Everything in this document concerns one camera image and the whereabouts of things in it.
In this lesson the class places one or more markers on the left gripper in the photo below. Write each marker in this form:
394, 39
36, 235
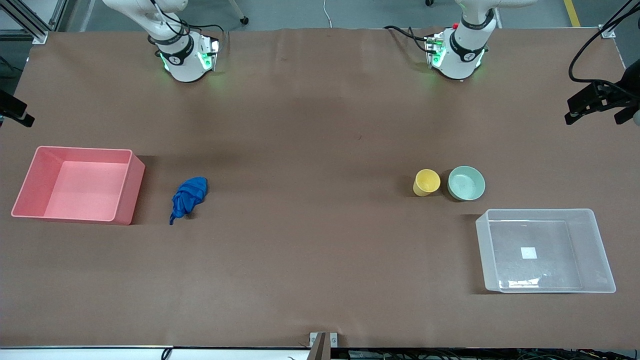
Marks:
613, 94

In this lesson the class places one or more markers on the pale green bowl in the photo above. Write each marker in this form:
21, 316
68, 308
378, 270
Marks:
466, 183

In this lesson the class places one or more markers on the blue glove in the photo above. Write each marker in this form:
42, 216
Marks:
190, 196

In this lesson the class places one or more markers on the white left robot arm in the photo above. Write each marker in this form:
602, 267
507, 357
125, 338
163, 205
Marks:
462, 50

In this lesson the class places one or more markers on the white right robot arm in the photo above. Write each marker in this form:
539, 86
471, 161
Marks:
180, 55

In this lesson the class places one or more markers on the clear plastic box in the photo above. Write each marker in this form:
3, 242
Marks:
545, 250

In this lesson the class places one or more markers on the pink plastic bin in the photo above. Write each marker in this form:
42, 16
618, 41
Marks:
80, 185

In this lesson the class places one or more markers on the white square label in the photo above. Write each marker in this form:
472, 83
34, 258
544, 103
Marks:
529, 253

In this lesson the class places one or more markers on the yellow cup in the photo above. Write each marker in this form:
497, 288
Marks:
426, 182

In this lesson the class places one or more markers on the black caster wheel leg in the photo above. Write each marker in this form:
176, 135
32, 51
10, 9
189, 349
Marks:
240, 15

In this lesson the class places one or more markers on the brown paper table cover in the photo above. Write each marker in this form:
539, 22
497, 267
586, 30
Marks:
320, 150

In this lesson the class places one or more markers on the metal corner bracket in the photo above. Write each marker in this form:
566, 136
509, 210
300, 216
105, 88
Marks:
40, 37
608, 31

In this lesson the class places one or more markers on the aluminium frame profile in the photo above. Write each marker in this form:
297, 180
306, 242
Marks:
27, 20

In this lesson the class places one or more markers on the metal edge clamp bracket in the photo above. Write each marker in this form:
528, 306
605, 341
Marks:
323, 345

